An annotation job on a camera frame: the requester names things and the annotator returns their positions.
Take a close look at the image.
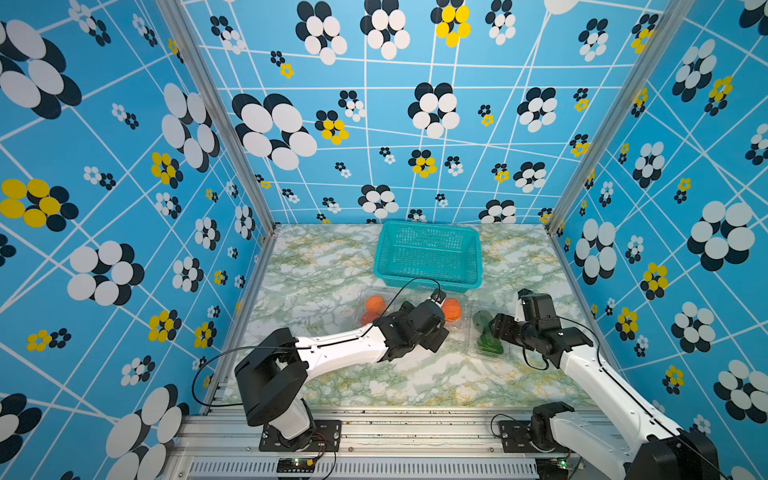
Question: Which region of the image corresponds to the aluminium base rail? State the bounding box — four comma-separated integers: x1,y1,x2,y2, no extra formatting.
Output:
161,407,603,479

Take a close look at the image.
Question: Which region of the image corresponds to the aluminium corner post left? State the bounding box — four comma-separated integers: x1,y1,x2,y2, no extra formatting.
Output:
158,0,275,240

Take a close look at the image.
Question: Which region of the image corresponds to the green circuit board right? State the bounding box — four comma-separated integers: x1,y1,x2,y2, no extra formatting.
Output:
536,459,570,480

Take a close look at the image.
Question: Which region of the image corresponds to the green circuit board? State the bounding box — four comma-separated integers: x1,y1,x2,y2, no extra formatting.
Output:
276,457,317,477
536,459,570,480

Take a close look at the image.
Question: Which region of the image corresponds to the green fruit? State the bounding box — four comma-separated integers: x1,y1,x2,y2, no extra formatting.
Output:
472,310,493,335
477,333,505,357

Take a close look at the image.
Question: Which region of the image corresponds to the teal plastic basket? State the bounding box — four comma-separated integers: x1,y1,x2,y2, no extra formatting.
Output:
373,221,483,293

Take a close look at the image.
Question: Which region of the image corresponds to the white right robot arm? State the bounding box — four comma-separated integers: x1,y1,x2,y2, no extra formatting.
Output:
483,289,726,479

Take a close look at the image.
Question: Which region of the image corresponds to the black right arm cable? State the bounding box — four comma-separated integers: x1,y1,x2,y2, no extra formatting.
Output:
488,317,730,480

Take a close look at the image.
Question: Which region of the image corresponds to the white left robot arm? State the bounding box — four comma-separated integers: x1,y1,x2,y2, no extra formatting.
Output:
234,299,449,452

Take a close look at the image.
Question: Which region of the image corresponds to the green circuit board left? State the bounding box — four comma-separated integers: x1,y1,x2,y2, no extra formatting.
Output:
276,457,317,477

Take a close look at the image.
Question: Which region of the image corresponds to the orange fruit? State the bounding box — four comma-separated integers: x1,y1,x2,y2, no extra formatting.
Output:
361,311,381,326
441,298,463,323
365,295,387,314

